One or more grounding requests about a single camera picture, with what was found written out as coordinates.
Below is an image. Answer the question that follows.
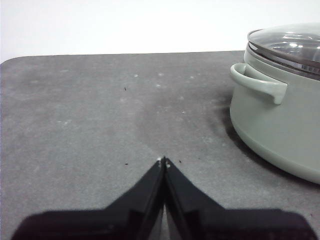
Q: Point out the sage green electric cooking pot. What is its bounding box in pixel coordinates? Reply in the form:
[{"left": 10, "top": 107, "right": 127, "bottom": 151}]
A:
[{"left": 229, "top": 41, "right": 320, "bottom": 185}]

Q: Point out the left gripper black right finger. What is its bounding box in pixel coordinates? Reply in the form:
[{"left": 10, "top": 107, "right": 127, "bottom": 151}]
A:
[{"left": 164, "top": 157, "right": 319, "bottom": 240}]

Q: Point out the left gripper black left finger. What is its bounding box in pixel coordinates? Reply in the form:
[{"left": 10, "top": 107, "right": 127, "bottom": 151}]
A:
[{"left": 14, "top": 156, "right": 166, "bottom": 240}]

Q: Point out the glass lid with green knob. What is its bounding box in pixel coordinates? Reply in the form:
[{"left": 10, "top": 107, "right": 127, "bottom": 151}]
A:
[{"left": 246, "top": 22, "right": 320, "bottom": 82}]

